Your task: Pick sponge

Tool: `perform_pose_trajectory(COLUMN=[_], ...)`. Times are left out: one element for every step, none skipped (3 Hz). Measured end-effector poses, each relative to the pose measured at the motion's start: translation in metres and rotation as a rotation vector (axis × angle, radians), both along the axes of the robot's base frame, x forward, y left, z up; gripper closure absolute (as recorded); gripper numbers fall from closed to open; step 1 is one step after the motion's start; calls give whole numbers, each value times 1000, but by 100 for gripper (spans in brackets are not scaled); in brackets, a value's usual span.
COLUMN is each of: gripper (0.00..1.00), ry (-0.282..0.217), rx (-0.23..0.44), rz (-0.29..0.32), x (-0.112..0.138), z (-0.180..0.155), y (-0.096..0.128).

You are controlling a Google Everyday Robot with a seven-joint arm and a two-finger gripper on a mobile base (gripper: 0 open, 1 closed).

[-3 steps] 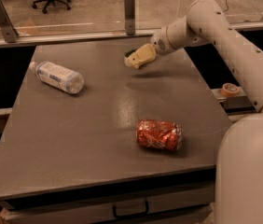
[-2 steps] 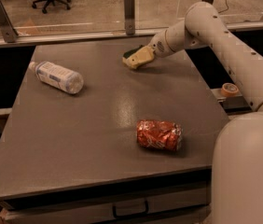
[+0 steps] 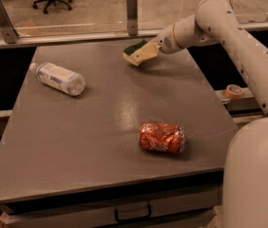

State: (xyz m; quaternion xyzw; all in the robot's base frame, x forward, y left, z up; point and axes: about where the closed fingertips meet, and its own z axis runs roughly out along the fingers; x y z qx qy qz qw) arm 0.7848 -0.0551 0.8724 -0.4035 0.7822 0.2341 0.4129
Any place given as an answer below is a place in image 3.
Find metal railing bracket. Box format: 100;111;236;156
0;0;19;44
126;0;138;36

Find roll of tan tape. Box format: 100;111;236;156
225;85;243;99

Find left metal railing bracket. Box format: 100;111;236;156
0;0;19;44

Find grey drawer under table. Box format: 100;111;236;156
0;184;222;228

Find middle metal railing bracket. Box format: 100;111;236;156
126;0;138;36

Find green and yellow sponge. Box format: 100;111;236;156
124;40;147;55

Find clear plastic water bottle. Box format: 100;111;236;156
29;63;86;96

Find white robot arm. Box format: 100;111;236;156
124;0;268;228

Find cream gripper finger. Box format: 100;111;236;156
123;47;149;67

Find crushed red soda can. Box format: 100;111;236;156
139;122;186;155

